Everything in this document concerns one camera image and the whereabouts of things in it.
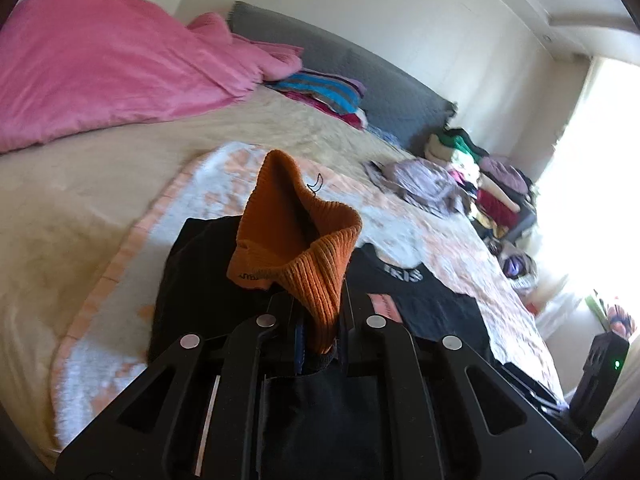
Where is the pink blanket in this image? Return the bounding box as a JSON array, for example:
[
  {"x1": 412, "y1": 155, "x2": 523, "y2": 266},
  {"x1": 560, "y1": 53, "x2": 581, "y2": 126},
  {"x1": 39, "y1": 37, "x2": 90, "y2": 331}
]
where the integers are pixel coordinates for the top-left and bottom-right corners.
[{"x1": 0, "y1": 0, "x2": 305, "y2": 154}]

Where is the orange white tufted blanket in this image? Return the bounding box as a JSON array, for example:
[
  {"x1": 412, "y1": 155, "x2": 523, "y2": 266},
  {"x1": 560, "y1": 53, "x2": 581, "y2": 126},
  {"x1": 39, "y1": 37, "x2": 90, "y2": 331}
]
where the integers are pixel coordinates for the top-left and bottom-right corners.
[{"x1": 50, "y1": 141, "x2": 567, "y2": 453}]

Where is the white curtain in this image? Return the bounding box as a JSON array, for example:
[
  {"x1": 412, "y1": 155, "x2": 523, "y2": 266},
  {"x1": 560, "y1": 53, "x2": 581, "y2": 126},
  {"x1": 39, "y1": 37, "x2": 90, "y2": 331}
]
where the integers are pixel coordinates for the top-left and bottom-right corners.
[{"x1": 537, "y1": 57, "x2": 640, "y2": 313}]

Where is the black shirt with white print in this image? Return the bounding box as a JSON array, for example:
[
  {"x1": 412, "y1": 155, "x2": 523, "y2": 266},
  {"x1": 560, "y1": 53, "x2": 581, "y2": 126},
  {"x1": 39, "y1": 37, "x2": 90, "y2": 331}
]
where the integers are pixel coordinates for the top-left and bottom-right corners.
[{"x1": 345, "y1": 242, "x2": 506, "y2": 367}]

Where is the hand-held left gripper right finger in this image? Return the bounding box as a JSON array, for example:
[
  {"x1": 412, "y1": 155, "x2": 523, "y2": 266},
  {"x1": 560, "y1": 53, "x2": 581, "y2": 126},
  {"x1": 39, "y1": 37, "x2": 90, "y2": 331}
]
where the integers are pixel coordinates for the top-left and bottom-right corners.
[{"x1": 340, "y1": 280, "x2": 585, "y2": 480}]

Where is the pile of mixed clothes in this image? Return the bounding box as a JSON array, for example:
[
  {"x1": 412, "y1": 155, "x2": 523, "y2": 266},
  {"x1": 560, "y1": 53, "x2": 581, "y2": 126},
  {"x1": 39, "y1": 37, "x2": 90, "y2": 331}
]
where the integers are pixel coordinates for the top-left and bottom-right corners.
[{"x1": 425, "y1": 127, "x2": 542, "y2": 262}]

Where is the orange ribbed knit beanie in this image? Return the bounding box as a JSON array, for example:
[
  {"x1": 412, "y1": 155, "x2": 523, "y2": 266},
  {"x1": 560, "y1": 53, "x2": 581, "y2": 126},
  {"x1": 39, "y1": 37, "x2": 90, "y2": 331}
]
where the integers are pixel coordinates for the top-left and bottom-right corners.
[{"x1": 227, "y1": 149, "x2": 363, "y2": 356}]

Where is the lilac crumpled garment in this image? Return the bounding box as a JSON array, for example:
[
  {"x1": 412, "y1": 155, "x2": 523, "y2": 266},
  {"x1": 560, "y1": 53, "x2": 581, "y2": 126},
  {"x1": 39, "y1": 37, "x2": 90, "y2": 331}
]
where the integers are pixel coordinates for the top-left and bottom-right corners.
[{"x1": 362, "y1": 157, "x2": 473, "y2": 218}]

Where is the grey quilted headboard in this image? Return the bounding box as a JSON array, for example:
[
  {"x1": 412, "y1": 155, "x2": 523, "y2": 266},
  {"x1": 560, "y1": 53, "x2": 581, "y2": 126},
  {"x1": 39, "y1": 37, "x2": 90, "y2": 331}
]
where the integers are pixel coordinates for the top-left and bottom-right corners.
[{"x1": 227, "y1": 1, "x2": 458, "y2": 157}]

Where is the striped folded clothes stack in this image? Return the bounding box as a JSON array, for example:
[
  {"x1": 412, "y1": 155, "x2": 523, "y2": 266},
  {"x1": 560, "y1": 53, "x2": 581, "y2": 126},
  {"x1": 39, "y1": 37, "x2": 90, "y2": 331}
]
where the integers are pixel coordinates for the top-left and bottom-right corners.
[{"x1": 262, "y1": 71, "x2": 371, "y2": 132}]

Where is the colourful floral bag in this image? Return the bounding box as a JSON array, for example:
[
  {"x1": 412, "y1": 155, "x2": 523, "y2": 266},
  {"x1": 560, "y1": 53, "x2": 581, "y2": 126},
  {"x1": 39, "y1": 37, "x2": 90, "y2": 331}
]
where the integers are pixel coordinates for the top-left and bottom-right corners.
[{"x1": 587, "y1": 290, "x2": 639, "y2": 342}]

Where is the blue patterned cloth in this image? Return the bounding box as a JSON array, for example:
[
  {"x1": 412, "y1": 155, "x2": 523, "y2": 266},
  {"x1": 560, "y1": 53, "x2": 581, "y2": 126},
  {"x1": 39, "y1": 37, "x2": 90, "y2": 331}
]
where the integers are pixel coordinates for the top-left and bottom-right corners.
[{"x1": 367, "y1": 126, "x2": 403, "y2": 148}]

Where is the plain black garment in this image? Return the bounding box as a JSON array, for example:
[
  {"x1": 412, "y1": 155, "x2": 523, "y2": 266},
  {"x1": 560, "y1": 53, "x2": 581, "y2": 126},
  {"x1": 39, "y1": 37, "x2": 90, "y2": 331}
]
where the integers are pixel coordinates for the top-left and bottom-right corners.
[{"x1": 147, "y1": 217, "x2": 391, "y2": 480}]

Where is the beige bed cover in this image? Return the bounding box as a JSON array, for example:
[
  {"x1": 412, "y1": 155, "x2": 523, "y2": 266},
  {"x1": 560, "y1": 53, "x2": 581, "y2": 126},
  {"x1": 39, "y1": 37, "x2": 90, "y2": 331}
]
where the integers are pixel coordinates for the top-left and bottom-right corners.
[{"x1": 0, "y1": 82, "x2": 451, "y2": 467}]

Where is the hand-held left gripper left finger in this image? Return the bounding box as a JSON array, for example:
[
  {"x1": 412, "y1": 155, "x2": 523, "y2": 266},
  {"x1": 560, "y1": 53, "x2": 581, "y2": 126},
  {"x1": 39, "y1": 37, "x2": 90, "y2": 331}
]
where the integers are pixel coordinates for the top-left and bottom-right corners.
[{"x1": 55, "y1": 292, "x2": 308, "y2": 480}]

